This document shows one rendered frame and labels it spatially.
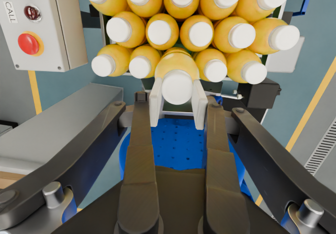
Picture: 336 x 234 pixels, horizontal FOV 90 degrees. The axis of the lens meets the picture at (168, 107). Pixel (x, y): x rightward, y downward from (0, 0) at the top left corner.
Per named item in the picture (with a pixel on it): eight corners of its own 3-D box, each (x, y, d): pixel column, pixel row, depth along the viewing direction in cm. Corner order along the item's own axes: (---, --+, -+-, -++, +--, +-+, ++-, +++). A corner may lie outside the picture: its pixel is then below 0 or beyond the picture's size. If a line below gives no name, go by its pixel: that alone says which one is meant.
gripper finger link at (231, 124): (209, 117, 13) (249, 120, 13) (202, 94, 18) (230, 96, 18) (207, 133, 14) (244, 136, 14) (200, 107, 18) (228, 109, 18)
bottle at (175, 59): (161, 45, 37) (149, 56, 20) (193, 46, 37) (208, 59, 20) (160, 77, 40) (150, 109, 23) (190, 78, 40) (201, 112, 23)
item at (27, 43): (25, 53, 32) (20, 54, 31) (19, 32, 30) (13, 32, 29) (44, 54, 32) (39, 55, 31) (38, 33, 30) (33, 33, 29)
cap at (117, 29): (122, 46, 32) (119, 46, 30) (105, 30, 31) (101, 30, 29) (135, 30, 31) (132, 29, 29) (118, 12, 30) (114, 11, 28)
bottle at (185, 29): (200, 14, 45) (214, 5, 28) (207, 41, 48) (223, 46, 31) (175, 24, 46) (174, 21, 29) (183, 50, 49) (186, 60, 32)
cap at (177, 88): (162, 70, 21) (161, 73, 20) (193, 71, 21) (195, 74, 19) (161, 99, 23) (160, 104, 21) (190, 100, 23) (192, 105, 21)
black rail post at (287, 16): (263, 26, 45) (279, 25, 38) (266, 13, 44) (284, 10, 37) (271, 26, 45) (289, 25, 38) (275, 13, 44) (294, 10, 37)
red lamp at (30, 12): (29, 20, 29) (23, 19, 28) (25, 5, 28) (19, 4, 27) (41, 20, 29) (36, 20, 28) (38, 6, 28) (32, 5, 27)
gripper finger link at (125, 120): (146, 130, 14) (110, 128, 14) (153, 105, 18) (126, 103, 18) (146, 113, 13) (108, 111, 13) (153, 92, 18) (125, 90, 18)
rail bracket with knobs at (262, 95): (228, 94, 54) (238, 107, 45) (232, 72, 51) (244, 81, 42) (259, 96, 54) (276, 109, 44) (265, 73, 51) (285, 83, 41)
